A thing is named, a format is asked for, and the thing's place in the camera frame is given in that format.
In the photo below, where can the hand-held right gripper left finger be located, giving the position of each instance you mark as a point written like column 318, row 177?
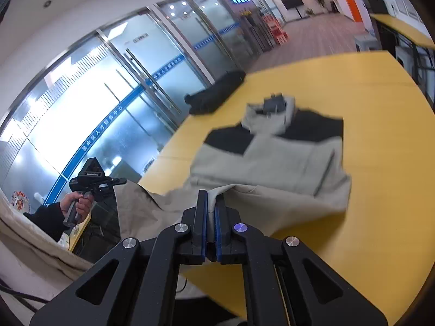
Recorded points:
column 203, row 244

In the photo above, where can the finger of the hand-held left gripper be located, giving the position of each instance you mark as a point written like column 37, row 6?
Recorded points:
column 115, row 182

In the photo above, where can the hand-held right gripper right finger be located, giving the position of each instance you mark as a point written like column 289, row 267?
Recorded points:
column 218, row 234

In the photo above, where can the beige pants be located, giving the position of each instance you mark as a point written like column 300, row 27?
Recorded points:
column 170, row 207

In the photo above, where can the person's left forearm black sleeve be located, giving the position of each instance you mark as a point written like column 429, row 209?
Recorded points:
column 44, row 219

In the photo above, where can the person's left hand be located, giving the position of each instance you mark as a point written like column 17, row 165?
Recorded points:
column 83, row 205

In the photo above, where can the round colourful sticker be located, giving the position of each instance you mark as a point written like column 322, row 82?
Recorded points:
column 19, row 201

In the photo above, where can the grey black hooded jacket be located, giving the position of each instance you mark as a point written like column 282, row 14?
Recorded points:
column 272, row 156

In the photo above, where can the black bag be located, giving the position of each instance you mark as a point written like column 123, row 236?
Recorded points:
column 214, row 93

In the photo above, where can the round ceiling light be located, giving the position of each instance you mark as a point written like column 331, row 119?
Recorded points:
column 47, row 3

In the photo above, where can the red crate stack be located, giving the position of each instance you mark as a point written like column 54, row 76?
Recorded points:
column 276, row 29

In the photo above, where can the white stool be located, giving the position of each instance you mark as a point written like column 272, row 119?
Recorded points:
column 366, row 42

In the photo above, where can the yellow high counter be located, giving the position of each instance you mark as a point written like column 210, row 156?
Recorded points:
column 401, row 27

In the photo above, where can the black wall screen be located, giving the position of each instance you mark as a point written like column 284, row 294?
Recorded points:
column 291, row 2

